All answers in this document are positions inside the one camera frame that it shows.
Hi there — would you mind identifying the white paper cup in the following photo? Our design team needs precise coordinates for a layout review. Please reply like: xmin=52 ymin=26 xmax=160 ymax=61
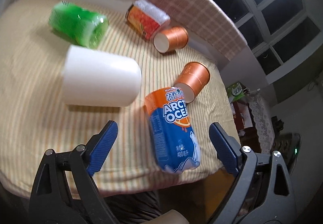
xmin=62 ymin=45 xmax=142 ymax=107

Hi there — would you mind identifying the striped yellow table cloth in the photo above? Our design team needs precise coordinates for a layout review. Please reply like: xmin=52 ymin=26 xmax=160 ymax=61
xmin=1 ymin=0 xmax=238 ymax=197

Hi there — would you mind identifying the orange white bottle cup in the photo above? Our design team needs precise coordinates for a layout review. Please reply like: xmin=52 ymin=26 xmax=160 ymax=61
xmin=125 ymin=0 xmax=171 ymax=40

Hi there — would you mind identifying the copper cup on right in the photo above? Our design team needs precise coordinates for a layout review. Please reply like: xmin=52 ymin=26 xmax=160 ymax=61
xmin=174 ymin=61 xmax=210 ymax=103

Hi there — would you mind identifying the brown tan object bottom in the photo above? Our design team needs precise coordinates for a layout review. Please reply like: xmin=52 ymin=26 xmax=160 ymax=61
xmin=142 ymin=210 xmax=189 ymax=224

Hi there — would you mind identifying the green white paper bag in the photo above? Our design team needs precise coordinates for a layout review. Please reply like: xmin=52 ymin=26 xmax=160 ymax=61
xmin=226 ymin=82 xmax=250 ymax=103

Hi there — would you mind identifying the copper cup near sill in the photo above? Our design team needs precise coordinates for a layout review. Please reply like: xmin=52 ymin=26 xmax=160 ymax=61
xmin=153 ymin=26 xmax=189 ymax=54

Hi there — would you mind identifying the green plastic bottle cup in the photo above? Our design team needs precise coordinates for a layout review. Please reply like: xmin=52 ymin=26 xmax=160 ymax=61
xmin=49 ymin=1 xmax=109 ymax=49

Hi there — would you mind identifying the white lace cloth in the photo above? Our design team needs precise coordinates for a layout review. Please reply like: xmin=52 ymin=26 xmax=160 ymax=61
xmin=248 ymin=91 xmax=275 ymax=154

